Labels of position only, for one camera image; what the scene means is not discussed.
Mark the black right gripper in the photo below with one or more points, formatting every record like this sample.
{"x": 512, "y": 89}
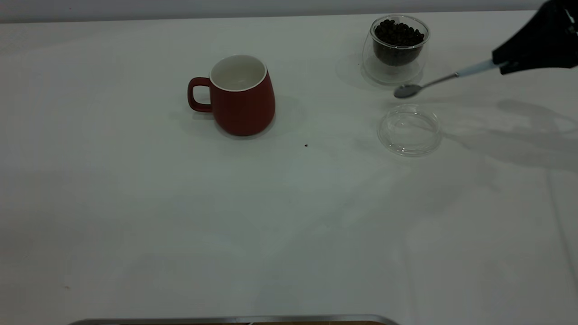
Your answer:
{"x": 562, "y": 36}

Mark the red ceramic mug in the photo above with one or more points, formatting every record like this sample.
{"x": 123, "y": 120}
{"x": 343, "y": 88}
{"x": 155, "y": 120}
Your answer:
{"x": 244, "y": 113}

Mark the pile of coffee beans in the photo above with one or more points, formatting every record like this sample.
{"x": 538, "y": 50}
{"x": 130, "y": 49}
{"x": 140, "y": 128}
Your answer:
{"x": 397, "y": 38}

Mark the clear double-wall glass cup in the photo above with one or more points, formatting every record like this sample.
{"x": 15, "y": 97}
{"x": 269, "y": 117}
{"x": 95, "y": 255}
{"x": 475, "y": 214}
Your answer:
{"x": 388, "y": 76}

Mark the clear glass saucer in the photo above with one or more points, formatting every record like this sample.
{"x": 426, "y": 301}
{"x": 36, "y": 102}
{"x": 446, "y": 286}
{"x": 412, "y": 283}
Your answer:
{"x": 408, "y": 140}

